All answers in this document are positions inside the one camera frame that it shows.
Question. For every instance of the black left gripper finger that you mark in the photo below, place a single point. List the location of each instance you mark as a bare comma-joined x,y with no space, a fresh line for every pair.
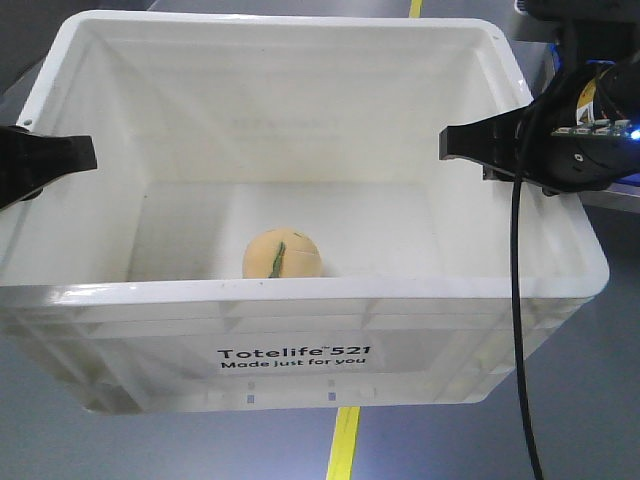
30,162

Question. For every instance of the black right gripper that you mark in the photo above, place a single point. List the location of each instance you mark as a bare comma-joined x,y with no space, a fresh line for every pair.
580,134

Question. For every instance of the white plastic tote box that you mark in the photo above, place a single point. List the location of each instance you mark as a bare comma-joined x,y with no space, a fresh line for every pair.
125,282

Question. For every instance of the yellow round plush toy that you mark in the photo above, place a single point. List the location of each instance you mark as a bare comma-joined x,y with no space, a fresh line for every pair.
282,253

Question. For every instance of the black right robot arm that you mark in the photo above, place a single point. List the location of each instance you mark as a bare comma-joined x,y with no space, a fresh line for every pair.
589,31

